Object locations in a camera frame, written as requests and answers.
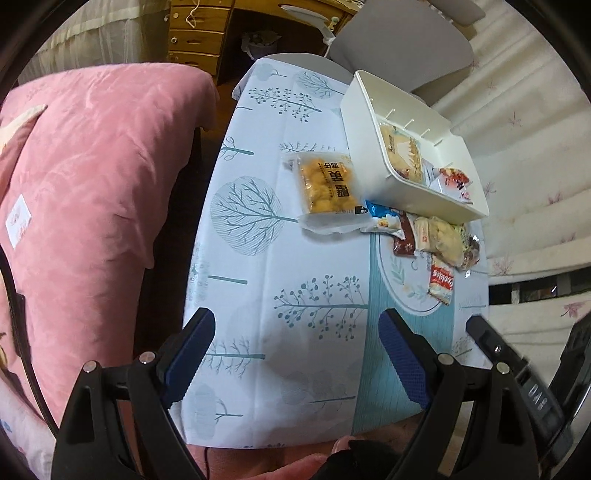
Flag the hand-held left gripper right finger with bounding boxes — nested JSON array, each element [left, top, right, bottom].
[[379, 308, 541, 480]]

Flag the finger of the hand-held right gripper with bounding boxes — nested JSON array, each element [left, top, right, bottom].
[[465, 315, 529, 377]]

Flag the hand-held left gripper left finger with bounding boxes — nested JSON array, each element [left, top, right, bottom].
[[52, 307, 216, 480]]

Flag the red white snack packet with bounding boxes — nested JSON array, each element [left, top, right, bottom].
[[427, 255, 458, 306]]

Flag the clear nut snack packet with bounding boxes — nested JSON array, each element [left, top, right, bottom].
[[457, 224, 482, 278]]

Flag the small blue white packet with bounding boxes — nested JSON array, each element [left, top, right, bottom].
[[360, 199, 407, 238]]

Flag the white red chips packet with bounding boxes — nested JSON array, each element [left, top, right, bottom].
[[429, 164, 476, 206]]

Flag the yellow pastry packet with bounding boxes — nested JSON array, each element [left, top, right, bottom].
[[283, 150, 370, 234]]

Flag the large clear cake packet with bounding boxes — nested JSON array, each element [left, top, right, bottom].
[[379, 122, 428, 185]]

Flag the white plastic storage box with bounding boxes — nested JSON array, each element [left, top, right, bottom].
[[340, 70, 490, 220]]

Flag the white floral plate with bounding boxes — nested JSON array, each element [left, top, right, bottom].
[[372, 228, 460, 317]]

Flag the pale bread packet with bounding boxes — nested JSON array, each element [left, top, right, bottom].
[[412, 216, 467, 268]]

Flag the pink garment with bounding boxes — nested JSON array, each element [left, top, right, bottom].
[[198, 415, 416, 480]]

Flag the dark brown snack packet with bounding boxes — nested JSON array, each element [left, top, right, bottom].
[[392, 213, 419, 257]]

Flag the tree print tablecloth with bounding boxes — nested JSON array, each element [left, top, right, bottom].
[[178, 53, 490, 448]]

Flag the white floral curtain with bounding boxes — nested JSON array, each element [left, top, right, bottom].
[[429, 0, 591, 384]]

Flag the pink blanket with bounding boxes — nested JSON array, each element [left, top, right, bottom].
[[0, 65, 221, 425]]

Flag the white fabric label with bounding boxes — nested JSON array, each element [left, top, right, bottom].
[[4, 194, 33, 252]]

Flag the grey office chair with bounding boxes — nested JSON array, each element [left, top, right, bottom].
[[279, 0, 485, 100]]

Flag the wooden desk with drawers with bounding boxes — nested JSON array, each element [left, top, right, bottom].
[[166, 0, 370, 86]]

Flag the trash bin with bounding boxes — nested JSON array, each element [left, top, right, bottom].
[[241, 30, 280, 61]]

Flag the black strap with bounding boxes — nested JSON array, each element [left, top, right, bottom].
[[0, 244, 61, 439]]

